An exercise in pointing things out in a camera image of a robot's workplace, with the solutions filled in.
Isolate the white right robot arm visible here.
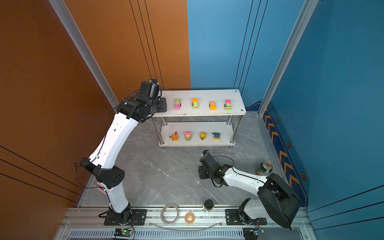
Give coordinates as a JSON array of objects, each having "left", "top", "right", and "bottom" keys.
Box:
[{"left": 199, "top": 150, "right": 302, "bottom": 230}]

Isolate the black lidded paper cup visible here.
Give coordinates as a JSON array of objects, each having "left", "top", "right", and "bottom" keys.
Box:
[{"left": 204, "top": 199, "right": 215, "bottom": 214}]

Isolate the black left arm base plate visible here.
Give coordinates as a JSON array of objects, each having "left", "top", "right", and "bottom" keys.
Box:
[{"left": 104, "top": 209, "right": 147, "bottom": 226}]

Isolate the green orange toy car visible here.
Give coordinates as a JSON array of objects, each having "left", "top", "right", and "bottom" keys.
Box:
[{"left": 192, "top": 98, "right": 199, "bottom": 109}]

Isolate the green circuit board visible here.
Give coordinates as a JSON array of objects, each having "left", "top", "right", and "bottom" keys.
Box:
[
  {"left": 114, "top": 228, "right": 134, "bottom": 238},
  {"left": 243, "top": 227, "right": 265, "bottom": 240}
]

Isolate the green circuit board left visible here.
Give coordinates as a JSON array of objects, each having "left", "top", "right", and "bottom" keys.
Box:
[{"left": 114, "top": 228, "right": 134, "bottom": 238}]

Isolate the clear tape roll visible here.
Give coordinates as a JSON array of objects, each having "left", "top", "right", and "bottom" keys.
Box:
[{"left": 160, "top": 204, "right": 180, "bottom": 226}]

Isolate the pink green monster figure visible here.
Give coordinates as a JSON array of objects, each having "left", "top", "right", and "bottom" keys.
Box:
[{"left": 184, "top": 132, "right": 192, "bottom": 141}]

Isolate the white two-tier metal shelf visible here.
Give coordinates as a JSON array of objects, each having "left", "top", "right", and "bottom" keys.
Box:
[{"left": 153, "top": 90, "right": 246, "bottom": 148}]

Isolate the pink black toy car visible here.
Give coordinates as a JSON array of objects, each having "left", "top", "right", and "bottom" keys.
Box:
[{"left": 174, "top": 99, "right": 181, "bottom": 110}]

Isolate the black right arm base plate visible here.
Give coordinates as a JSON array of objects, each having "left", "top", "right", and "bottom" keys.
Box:
[{"left": 225, "top": 209, "right": 268, "bottom": 226}]

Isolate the green beverage can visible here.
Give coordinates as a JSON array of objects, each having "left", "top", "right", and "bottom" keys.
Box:
[{"left": 256, "top": 161, "right": 273, "bottom": 176}]

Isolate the pink green toy car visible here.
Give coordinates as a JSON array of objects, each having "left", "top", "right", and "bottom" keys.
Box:
[{"left": 225, "top": 100, "right": 232, "bottom": 111}]

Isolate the blue yellow duck figure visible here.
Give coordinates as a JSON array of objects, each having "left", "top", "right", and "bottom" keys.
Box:
[{"left": 213, "top": 133, "right": 221, "bottom": 141}]

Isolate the green circuit board right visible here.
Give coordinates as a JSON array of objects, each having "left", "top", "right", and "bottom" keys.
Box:
[{"left": 243, "top": 227, "right": 265, "bottom": 240}]

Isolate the orange yellow dragon figure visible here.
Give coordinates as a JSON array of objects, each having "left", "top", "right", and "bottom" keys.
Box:
[{"left": 170, "top": 132, "right": 179, "bottom": 142}]

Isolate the yellow banana figure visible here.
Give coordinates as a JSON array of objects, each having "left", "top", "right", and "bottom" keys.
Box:
[{"left": 200, "top": 132, "right": 207, "bottom": 140}]

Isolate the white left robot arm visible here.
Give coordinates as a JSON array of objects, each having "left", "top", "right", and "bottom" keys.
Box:
[{"left": 80, "top": 79, "right": 167, "bottom": 225}]

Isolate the tan tape roll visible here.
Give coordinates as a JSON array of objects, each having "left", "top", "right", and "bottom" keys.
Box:
[{"left": 185, "top": 212, "right": 195, "bottom": 225}]

